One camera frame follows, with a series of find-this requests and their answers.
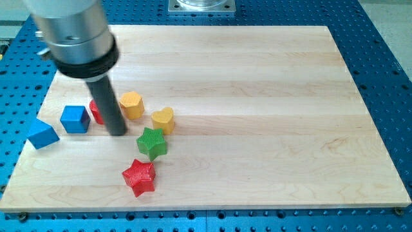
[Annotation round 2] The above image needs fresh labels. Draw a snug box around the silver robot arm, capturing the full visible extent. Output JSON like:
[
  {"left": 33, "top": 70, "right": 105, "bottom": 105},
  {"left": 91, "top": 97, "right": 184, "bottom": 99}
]
[{"left": 23, "top": 0, "right": 119, "bottom": 79}]

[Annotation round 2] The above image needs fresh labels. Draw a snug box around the blue cube block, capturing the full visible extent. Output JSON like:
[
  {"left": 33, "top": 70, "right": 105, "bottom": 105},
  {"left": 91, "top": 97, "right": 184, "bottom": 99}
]
[{"left": 60, "top": 106, "right": 91, "bottom": 133}]

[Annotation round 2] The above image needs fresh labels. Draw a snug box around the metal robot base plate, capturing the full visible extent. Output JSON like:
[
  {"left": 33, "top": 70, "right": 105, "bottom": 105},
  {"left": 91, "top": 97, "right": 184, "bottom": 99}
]
[{"left": 168, "top": 0, "right": 236, "bottom": 13}]

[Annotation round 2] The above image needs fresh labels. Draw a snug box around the blue triangular block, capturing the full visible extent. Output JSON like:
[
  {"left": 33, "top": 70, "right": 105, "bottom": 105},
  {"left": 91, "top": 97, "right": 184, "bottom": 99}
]
[{"left": 26, "top": 119, "right": 60, "bottom": 150}]

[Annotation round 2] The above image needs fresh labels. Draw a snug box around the red block behind rod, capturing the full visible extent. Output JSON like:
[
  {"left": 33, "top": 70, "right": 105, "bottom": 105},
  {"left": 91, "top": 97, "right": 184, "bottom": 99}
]
[{"left": 89, "top": 100, "right": 104, "bottom": 125}]

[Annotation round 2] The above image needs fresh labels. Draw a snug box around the yellow hexagon block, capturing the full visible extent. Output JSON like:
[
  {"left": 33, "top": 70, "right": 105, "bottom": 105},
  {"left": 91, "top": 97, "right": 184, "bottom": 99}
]
[{"left": 120, "top": 92, "right": 145, "bottom": 120}]

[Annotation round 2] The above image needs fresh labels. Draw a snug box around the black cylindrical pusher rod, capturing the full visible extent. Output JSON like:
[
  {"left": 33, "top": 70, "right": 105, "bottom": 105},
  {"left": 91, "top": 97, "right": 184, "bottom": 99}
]
[{"left": 86, "top": 75, "right": 127, "bottom": 136}]

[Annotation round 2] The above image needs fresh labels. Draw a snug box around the red star block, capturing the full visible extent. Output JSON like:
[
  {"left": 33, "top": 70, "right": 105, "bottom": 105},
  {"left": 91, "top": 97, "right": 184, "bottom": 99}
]
[{"left": 122, "top": 159, "right": 156, "bottom": 197}]

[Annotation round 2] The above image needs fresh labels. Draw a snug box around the wooden board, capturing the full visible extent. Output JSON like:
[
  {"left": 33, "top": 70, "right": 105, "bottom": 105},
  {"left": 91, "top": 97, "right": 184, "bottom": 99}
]
[{"left": 1, "top": 25, "right": 411, "bottom": 213}]

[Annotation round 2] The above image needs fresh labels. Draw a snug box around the yellow heart block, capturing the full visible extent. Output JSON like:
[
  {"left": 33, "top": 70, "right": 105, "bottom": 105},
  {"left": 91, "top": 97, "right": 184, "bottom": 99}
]
[{"left": 151, "top": 107, "right": 175, "bottom": 135}]

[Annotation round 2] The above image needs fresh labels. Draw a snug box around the blue perforated table plate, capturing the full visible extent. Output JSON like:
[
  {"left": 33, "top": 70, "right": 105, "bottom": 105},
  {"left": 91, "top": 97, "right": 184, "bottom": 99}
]
[{"left": 1, "top": 0, "right": 411, "bottom": 231}]

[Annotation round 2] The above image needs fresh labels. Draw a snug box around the green star block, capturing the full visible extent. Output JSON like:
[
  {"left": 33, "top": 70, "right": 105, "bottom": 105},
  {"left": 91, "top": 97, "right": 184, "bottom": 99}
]
[{"left": 136, "top": 128, "right": 167, "bottom": 162}]

